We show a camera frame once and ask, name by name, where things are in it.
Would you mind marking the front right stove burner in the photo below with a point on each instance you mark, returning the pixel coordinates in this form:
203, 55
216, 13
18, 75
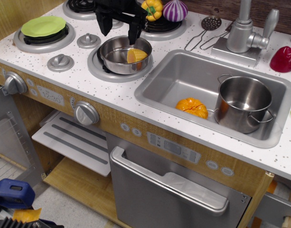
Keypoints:
97, 68

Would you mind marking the silver stovetop knob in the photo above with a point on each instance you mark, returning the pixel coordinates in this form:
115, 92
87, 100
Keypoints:
116, 24
60, 63
88, 41

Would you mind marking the silver stovetop knob front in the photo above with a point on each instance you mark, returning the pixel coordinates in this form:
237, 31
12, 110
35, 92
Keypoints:
60, 63

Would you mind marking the purple toy onion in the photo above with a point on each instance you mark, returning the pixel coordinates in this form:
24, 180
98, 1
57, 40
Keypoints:
175, 11

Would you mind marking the silver sink basin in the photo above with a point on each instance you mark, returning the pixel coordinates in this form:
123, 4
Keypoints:
182, 75

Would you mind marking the back right stove burner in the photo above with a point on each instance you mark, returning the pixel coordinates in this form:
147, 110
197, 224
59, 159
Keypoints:
163, 30

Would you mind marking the yellow toy bell pepper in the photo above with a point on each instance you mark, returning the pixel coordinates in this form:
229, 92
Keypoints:
154, 9

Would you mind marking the metal wire spatula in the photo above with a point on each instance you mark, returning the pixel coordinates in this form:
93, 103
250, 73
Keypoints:
211, 42

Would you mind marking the silver oven knob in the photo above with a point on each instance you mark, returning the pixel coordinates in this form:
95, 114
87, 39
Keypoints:
14, 84
85, 114

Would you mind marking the blue clamp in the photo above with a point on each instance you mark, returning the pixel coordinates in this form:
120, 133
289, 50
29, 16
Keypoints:
19, 195

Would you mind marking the stove burner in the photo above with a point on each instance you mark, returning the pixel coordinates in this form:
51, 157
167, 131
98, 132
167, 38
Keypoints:
47, 47
79, 9
163, 30
97, 68

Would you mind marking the silver stovetop knob middle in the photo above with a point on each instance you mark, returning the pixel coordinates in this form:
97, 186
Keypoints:
88, 41

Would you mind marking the red toy pepper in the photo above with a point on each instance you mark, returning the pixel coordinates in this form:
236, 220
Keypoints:
281, 60

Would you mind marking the silver stovetop knob centre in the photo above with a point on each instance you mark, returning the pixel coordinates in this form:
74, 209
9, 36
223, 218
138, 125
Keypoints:
116, 24

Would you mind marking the silver dishwasher door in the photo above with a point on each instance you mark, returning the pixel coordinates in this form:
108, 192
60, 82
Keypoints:
153, 192

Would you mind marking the small steel frying pan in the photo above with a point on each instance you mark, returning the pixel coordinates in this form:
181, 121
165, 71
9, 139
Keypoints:
114, 54

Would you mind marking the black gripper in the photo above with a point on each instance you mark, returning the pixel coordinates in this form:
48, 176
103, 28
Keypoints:
127, 11

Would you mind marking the front left stove burner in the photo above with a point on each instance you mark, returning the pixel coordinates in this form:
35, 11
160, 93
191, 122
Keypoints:
47, 47

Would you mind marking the steel pot with handles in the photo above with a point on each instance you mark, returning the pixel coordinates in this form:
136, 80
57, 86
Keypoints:
243, 103

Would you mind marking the silver oven knob right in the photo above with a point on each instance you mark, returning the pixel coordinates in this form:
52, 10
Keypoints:
85, 114

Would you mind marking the metal slotted spoon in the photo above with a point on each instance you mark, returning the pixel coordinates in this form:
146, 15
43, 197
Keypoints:
209, 23

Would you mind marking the green plastic plate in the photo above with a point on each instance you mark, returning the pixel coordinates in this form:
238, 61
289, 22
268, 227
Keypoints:
43, 26

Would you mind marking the silver toy faucet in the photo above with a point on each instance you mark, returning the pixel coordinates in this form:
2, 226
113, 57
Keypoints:
243, 45

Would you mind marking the yellow toy corn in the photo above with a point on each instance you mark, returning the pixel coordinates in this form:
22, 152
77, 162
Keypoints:
135, 55

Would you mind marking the white oven rack shelf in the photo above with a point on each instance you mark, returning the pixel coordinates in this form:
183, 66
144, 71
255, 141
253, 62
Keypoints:
86, 145

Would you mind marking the silver oven knob left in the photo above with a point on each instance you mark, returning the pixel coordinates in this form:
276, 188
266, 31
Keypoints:
14, 84

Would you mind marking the orange toy pumpkin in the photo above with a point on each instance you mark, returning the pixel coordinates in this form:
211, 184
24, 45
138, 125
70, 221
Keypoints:
193, 106

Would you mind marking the back left stove burner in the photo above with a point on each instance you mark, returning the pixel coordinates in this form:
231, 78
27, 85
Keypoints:
79, 9

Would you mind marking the open oven door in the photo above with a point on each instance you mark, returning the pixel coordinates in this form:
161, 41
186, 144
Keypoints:
18, 157

